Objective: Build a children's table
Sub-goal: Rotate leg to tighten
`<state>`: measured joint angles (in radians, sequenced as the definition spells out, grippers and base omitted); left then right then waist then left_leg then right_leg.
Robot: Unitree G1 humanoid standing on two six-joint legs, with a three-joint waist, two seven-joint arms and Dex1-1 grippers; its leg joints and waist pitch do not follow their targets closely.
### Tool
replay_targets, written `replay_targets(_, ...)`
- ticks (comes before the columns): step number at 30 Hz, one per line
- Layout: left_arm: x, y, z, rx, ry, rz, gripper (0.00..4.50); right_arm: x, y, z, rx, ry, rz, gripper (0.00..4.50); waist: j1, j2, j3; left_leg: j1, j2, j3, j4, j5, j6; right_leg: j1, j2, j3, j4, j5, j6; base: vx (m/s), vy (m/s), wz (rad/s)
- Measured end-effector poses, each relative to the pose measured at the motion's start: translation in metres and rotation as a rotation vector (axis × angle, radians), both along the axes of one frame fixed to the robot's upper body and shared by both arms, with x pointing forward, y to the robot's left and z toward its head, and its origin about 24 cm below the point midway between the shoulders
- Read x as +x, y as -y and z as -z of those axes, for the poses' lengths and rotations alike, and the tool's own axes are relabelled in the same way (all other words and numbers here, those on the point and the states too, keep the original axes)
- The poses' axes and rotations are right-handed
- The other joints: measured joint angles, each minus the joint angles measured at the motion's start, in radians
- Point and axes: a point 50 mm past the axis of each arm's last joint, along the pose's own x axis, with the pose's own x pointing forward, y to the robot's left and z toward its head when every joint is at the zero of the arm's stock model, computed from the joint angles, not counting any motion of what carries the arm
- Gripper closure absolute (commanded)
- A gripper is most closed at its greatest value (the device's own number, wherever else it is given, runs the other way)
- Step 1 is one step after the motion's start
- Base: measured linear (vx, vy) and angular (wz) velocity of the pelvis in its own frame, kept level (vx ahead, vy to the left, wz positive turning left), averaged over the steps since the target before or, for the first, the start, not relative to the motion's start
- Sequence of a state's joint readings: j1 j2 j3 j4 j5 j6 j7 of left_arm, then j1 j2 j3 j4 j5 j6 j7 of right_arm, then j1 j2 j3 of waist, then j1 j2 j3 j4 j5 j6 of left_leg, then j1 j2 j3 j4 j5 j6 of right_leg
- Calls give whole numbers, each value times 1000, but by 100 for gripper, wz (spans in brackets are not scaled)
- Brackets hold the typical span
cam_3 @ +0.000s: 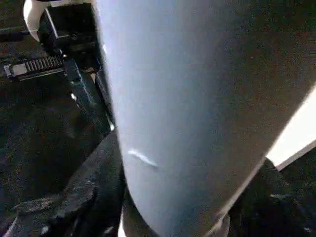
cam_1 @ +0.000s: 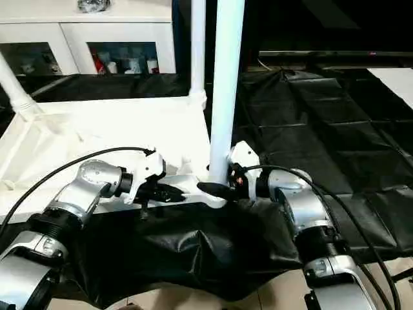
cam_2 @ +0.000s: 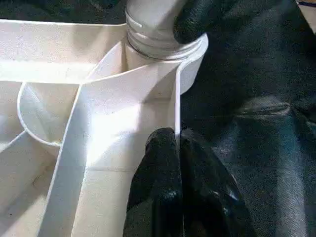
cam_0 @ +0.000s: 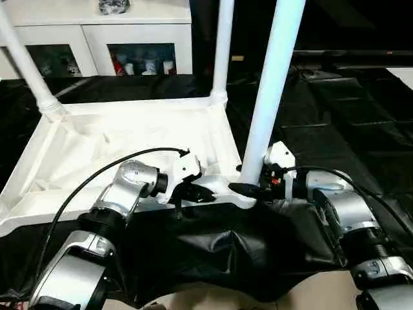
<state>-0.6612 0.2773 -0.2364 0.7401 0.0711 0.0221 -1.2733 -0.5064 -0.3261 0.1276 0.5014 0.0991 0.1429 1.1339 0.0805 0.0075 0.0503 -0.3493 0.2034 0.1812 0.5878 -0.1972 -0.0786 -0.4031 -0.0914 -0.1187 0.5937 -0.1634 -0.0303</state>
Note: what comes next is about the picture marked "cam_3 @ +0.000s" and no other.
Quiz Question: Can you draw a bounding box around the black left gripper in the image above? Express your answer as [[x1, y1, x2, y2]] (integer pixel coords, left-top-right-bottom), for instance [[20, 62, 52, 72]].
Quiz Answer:
[[3, 3, 115, 124]]

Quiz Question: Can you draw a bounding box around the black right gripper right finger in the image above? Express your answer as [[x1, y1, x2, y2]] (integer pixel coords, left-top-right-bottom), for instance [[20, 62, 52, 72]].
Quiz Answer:
[[228, 158, 316, 237]]

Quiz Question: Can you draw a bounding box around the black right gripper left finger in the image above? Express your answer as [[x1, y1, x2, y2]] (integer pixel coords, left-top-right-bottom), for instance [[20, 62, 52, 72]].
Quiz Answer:
[[0, 133, 131, 237]]

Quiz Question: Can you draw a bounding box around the white plastic table leg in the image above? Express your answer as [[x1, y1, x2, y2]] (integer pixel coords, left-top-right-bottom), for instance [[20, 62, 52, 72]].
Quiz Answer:
[[95, 0, 316, 237]]

